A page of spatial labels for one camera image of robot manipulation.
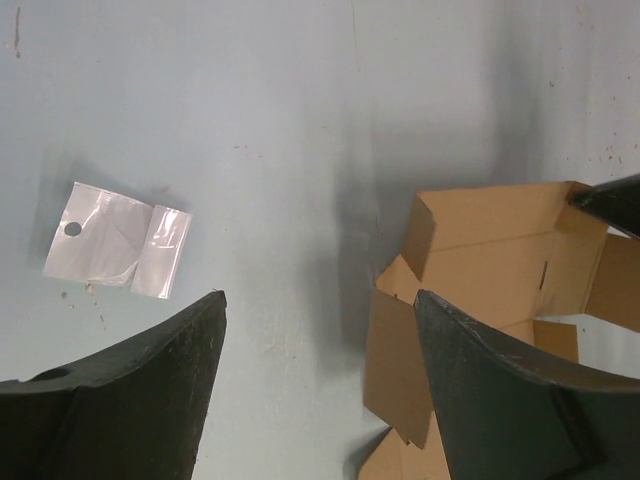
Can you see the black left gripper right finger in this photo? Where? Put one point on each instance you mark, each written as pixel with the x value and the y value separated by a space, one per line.
pixel 508 410

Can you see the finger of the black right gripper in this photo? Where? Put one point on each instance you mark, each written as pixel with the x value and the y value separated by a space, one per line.
pixel 617 203

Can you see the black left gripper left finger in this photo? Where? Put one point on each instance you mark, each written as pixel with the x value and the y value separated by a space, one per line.
pixel 135 410

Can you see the brown cardboard box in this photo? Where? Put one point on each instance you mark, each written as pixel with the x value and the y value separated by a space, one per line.
pixel 518 258

